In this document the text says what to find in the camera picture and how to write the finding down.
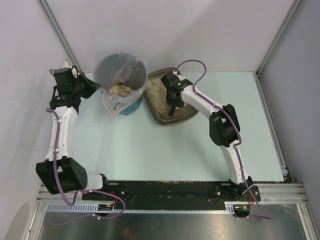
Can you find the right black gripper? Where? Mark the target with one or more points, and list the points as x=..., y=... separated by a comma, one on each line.
x=175, y=102

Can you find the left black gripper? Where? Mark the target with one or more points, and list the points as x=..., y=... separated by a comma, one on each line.
x=88, y=83

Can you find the clear plastic bin liner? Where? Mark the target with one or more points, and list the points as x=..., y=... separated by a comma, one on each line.
x=121, y=68

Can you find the black litter scoop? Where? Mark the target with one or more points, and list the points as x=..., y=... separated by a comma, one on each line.
x=172, y=110

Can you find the teal trash bin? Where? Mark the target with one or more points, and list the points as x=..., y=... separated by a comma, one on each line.
x=116, y=104

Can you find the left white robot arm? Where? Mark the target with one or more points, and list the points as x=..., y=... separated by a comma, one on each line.
x=60, y=172

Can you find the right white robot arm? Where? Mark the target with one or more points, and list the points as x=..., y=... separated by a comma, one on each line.
x=224, y=127

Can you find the cat litter pellets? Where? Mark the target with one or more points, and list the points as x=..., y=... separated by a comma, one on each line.
x=158, y=95

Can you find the dumped litter clumps pile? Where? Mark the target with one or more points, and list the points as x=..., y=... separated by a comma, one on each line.
x=120, y=90

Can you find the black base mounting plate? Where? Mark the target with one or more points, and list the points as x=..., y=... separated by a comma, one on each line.
x=177, y=195

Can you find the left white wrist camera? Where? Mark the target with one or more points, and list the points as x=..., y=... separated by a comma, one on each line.
x=65, y=64

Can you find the aluminium frame rail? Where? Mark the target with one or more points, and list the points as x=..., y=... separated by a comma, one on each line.
x=282, y=193

